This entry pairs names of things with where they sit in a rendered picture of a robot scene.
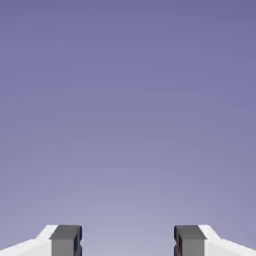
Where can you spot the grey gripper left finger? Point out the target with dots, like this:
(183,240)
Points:
(62,242)

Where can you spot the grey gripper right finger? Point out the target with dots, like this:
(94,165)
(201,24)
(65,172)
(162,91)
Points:
(193,242)

